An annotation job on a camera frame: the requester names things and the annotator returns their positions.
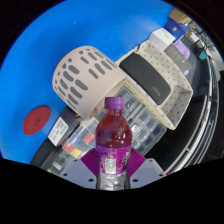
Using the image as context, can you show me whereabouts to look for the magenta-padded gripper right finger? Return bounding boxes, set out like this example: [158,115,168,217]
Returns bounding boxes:
[127,147,166,187]

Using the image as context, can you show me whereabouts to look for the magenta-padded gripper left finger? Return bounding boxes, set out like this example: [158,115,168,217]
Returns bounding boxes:
[59,147,100,188]

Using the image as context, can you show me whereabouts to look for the clear purple-capped drink bottle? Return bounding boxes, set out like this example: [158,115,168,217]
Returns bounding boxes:
[95,96,134,192]

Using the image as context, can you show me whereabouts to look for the clear organizer with coloured parts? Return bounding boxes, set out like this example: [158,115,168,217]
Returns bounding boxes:
[61,117,101,160]

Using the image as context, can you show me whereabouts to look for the black flat case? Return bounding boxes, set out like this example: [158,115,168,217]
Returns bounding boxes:
[29,132,68,167]

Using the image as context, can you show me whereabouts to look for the black box with white label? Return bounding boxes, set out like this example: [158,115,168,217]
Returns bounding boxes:
[47,106,82,148]

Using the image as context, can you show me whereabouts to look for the flat round red coaster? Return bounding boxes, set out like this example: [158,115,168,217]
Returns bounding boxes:
[21,105,52,137]

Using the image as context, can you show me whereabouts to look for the dark overhead shelf unit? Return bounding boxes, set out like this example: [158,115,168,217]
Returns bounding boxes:
[146,54,222,175]

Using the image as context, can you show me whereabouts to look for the black rectangular speaker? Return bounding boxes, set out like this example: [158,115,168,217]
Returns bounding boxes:
[118,52,173,106]

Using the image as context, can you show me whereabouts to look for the beige cup with grey ovals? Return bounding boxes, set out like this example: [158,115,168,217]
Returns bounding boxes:
[51,45,128,121]

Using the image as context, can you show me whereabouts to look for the dark grey upright box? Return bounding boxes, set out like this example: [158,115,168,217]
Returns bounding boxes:
[162,42,193,77]

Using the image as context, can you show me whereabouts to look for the purple plastic bag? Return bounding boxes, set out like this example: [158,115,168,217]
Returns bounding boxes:
[172,38,192,61]

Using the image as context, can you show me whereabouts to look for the blue carton box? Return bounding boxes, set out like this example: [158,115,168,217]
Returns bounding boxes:
[164,17,190,38]

